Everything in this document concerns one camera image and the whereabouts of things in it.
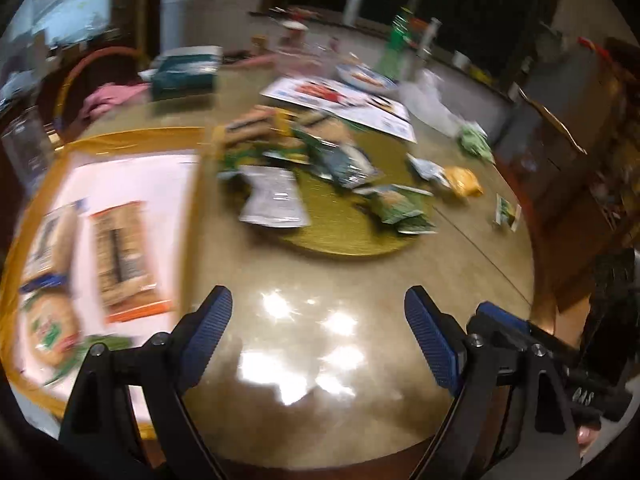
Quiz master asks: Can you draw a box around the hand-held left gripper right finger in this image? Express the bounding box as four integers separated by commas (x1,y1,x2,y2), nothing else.
404,285,574,480

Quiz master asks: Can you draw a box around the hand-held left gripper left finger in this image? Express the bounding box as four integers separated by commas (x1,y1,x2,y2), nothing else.
59,285,236,480

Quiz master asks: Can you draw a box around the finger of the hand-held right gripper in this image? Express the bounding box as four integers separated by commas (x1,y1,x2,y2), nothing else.
470,301,582,367

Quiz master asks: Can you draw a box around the small green white sachet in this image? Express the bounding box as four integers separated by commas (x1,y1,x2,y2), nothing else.
494,195,522,231

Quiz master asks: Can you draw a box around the small yellow snack packet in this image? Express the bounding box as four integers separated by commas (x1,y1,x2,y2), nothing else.
444,167,485,200

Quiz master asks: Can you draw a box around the silver snack packet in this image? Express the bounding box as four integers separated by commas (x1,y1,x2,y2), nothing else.
239,166,311,228

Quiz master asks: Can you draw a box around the grey blue snack packet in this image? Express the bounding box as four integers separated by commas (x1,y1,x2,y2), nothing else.
310,142,383,188

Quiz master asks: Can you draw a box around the green yellow snack packet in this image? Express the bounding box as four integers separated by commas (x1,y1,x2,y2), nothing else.
270,110,311,161

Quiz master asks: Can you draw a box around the yellow rimmed tray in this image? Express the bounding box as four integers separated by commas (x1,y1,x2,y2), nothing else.
0,127,206,441

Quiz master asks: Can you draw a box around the pale beige snack packet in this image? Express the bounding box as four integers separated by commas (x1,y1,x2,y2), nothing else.
300,112,356,143

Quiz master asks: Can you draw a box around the person's right hand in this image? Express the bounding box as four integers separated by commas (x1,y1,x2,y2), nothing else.
576,424,602,457

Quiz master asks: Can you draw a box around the orange bordered cracker packet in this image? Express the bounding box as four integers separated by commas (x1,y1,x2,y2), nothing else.
90,201,173,323

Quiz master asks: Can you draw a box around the golden round turntable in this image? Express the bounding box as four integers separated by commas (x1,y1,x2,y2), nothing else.
215,125,436,258

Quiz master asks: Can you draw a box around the round cracker packet green trim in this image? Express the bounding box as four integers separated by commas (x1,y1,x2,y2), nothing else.
17,290,133,386

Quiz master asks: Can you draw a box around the beige biscuit packet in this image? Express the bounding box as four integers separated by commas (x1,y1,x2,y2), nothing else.
22,205,81,286

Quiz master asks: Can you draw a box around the cardboard box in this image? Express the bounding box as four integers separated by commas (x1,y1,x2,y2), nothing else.
492,85,588,211

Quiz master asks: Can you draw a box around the orange brown cracker packet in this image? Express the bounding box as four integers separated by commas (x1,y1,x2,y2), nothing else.
220,106,281,148

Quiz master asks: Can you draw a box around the white plastic bag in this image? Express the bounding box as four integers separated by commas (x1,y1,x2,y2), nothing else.
400,70,463,136

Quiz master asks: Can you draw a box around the printed paper sheet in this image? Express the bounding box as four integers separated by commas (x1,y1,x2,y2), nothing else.
260,77,418,143

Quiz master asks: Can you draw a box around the pink cloth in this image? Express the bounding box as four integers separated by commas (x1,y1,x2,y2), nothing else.
81,82,151,117

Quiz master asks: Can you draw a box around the teal tissue box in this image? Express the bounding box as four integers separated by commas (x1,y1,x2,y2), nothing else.
150,46,223,102

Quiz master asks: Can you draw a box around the clear plastic container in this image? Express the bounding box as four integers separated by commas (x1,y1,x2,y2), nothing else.
0,106,56,186

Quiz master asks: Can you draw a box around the plate with food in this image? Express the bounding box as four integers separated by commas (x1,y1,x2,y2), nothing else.
335,62,398,93

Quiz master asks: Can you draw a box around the clear plastic bottle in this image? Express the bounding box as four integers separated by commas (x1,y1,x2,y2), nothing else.
417,17,443,68

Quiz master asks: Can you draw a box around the chair with orange curved back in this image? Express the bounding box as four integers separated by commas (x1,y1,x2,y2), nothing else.
54,46,143,136

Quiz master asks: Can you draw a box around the green plastic bottle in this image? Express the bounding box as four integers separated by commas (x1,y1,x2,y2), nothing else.
380,7,416,78

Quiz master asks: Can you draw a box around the red white small container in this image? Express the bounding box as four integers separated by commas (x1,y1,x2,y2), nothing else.
280,22,307,46

